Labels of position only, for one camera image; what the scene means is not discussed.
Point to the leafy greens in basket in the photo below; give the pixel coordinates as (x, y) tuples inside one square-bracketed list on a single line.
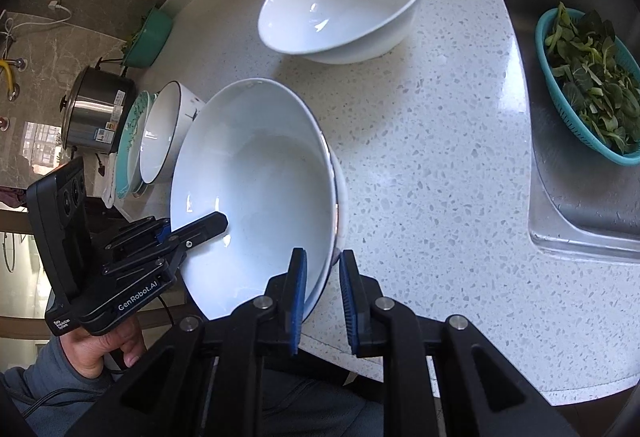
[(595, 72)]

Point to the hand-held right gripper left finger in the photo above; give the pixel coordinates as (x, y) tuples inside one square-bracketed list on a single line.
[(299, 299)]

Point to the leafy greens in bowl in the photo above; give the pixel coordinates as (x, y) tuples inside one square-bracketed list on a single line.
[(134, 37)]

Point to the teal plastic basket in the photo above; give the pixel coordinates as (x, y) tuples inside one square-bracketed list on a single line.
[(572, 114)]

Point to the white bowl blue rim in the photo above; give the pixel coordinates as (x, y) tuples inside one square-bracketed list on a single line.
[(340, 227)]

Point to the teal floral rim plate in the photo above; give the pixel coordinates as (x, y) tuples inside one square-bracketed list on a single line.
[(126, 137)]

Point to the white cloth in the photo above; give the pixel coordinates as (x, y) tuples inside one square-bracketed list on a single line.
[(109, 194)]

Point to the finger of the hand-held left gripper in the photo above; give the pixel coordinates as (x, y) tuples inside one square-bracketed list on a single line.
[(140, 234), (205, 224)]

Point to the steel cooking pot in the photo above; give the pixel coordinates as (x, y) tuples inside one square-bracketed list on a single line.
[(95, 112)]

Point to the person's left forearm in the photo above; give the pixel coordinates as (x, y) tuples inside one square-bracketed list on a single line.
[(35, 382)]

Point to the steel sink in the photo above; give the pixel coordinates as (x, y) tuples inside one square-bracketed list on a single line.
[(550, 197)]

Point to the dark red cloth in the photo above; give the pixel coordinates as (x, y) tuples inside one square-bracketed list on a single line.
[(10, 197)]

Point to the yellow tube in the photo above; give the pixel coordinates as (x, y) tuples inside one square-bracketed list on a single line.
[(7, 79)]

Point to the teal bowl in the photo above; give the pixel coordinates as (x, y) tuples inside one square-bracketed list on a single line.
[(155, 39)]

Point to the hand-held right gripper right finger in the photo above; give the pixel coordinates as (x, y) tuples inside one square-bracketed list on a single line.
[(348, 307)]

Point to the white bowl black rim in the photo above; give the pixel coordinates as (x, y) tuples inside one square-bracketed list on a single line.
[(160, 137)]

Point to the person's left hand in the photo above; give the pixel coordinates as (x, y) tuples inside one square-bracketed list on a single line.
[(100, 349)]

